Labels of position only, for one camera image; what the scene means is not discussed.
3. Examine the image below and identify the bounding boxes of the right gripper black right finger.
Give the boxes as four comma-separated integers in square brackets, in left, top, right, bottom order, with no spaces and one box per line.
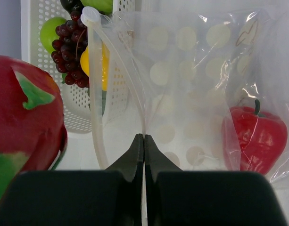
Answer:
[144,135,287,226]

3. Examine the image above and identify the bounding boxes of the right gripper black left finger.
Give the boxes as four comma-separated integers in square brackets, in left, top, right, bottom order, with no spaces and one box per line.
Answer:
[0,134,144,226]

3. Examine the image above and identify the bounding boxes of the red bell pepper toy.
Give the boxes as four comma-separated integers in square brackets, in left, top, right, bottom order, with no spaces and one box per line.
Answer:
[221,99,288,175]

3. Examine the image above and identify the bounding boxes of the red dragon fruit toy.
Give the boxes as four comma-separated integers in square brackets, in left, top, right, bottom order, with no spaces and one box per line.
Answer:
[0,56,67,200]

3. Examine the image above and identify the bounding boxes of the clear zip top bag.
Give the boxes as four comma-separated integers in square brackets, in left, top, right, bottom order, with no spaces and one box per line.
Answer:
[81,3,289,182]

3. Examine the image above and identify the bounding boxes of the yellow bell pepper toy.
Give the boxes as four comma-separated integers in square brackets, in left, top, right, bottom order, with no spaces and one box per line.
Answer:
[80,44,109,91]

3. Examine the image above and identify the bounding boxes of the dark red grape bunch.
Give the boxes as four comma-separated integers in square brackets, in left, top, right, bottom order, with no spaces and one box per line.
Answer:
[51,11,89,88]

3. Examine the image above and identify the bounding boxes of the white perforated plastic basket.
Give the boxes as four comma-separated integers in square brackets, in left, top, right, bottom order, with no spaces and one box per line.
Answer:
[21,0,140,139]

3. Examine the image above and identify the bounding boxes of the green apple toy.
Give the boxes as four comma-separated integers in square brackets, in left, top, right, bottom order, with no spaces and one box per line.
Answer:
[39,17,66,53]

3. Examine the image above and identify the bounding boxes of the green cabbage toy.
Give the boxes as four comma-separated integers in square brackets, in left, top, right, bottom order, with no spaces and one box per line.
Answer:
[81,0,113,14]

